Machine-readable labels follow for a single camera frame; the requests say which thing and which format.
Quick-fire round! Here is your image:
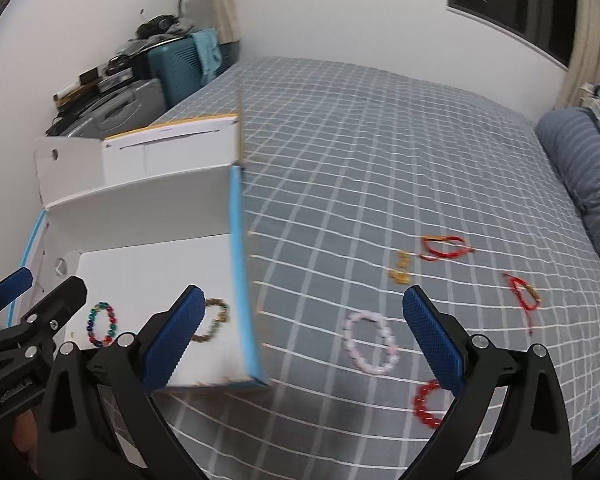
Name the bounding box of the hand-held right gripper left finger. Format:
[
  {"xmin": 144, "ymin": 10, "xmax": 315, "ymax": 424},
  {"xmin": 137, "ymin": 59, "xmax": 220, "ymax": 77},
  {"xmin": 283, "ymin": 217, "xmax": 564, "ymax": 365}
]
[{"xmin": 37, "ymin": 284, "xmax": 206, "ymax": 480}]

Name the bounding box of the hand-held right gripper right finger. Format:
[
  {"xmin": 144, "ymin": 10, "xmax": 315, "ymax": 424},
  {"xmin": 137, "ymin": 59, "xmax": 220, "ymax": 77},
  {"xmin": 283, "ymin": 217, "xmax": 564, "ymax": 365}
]
[{"xmin": 402, "ymin": 285, "xmax": 573, "ymax": 480}]

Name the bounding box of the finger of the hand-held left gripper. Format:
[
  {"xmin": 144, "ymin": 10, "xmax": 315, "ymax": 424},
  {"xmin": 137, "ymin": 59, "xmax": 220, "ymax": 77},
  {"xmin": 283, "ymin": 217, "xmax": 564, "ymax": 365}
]
[
  {"xmin": 20, "ymin": 276, "xmax": 88, "ymax": 341},
  {"xmin": 0, "ymin": 267, "xmax": 35, "ymax": 313}
]

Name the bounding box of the white cardboard box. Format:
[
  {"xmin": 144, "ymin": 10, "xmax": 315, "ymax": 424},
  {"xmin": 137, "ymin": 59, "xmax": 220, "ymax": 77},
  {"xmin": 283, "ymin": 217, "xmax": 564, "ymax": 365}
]
[{"xmin": 17, "ymin": 92, "xmax": 273, "ymax": 393}]

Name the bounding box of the red bead bracelet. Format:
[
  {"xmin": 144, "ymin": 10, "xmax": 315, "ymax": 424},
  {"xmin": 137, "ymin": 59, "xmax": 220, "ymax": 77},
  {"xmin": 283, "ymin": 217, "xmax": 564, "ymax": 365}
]
[{"xmin": 413, "ymin": 380, "xmax": 448, "ymax": 429}]

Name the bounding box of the small gold chain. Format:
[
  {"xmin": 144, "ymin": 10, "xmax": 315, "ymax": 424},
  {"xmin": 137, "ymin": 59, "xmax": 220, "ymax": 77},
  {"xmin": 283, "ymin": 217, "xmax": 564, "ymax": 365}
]
[{"xmin": 389, "ymin": 251, "xmax": 412, "ymax": 283}]

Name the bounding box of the pale pink bead bracelet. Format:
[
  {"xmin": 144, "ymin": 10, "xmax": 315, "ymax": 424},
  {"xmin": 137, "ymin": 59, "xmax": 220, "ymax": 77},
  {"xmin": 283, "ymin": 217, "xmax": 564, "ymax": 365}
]
[{"xmin": 344, "ymin": 311, "xmax": 400, "ymax": 375}]

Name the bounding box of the red cord bracelet gold charm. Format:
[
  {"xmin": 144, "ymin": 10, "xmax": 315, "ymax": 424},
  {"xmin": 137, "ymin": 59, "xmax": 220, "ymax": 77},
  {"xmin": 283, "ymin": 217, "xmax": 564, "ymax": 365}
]
[
  {"xmin": 420, "ymin": 235, "xmax": 476, "ymax": 262},
  {"xmin": 502, "ymin": 272, "xmax": 543, "ymax": 336}
]

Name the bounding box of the person's left forearm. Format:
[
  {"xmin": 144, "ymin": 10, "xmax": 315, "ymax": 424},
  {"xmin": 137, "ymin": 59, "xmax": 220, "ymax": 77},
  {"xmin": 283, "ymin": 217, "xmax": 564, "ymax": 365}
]
[{"xmin": 12, "ymin": 412, "xmax": 41, "ymax": 466}]

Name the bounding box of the grey checked bedsheet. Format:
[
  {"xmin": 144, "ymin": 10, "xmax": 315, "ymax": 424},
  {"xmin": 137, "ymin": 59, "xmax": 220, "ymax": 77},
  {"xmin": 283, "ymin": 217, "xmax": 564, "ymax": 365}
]
[{"xmin": 150, "ymin": 55, "xmax": 600, "ymax": 480}]

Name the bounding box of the grey suitcase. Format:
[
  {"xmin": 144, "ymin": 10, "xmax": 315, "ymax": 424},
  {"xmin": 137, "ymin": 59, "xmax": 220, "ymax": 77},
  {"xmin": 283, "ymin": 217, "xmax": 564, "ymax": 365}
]
[{"xmin": 45, "ymin": 77, "xmax": 168, "ymax": 138}]

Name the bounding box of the blue striped pillow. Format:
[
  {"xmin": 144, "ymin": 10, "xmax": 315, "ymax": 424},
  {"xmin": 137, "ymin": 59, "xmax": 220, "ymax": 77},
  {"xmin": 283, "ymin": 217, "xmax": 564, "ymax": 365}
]
[{"xmin": 535, "ymin": 107, "xmax": 600, "ymax": 311}]

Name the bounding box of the stack of dark clutter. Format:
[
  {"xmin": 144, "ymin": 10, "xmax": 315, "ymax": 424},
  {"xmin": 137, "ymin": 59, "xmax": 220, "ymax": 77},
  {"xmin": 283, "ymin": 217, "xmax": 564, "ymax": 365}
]
[{"xmin": 52, "ymin": 42, "xmax": 151, "ymax": 111}]

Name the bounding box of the teal suitcase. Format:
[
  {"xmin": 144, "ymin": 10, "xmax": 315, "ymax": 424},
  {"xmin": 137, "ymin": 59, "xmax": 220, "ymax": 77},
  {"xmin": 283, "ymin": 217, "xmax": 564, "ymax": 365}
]
[{"xmin": 147, "ymin": 35, "xmax": 231, "ymax": 111}]

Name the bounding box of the teal cloth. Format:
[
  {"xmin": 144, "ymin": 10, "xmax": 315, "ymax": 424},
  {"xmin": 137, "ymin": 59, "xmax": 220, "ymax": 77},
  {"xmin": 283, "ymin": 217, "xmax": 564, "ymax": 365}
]
[{"xmin": 192, "ymin": 29, "xmax": 229, "ymax": 81}]

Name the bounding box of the black bag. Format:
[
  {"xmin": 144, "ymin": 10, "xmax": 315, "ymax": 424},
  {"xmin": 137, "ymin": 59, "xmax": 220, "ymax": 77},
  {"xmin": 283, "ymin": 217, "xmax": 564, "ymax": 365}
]
[{"xmin": 135, "ymin": 14, "xmax": 196, "ymax": 41}]

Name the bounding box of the beige corner curtain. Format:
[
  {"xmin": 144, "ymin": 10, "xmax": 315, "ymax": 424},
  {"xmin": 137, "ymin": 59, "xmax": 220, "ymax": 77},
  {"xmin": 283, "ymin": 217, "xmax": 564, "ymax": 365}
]
[{"xmin": 207, "ymin": 0, "xmax": 243, "ymax": 43}]

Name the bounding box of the beige window curtain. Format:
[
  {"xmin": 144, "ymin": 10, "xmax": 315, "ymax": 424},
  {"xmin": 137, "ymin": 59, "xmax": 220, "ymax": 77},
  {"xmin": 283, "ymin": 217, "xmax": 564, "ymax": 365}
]
[{"xmin": 555, "ymin": 0, "xmax": 600, "ymax": 111}]

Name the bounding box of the multicolour bead bracelet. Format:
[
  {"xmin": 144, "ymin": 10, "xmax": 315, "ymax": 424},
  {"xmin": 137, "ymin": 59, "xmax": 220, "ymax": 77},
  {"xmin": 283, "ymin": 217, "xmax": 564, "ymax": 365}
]
[{"xmin": 86, "ymin": 301, "xmax": 121, "ymax": 347}]

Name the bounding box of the brown bead bracelet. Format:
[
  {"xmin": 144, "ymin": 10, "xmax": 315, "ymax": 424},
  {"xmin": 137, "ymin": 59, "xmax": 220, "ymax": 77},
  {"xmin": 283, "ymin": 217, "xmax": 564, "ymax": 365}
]
[{"xmin": 192, "ymin": 299, "xmax": 231, "ymax": 343}]

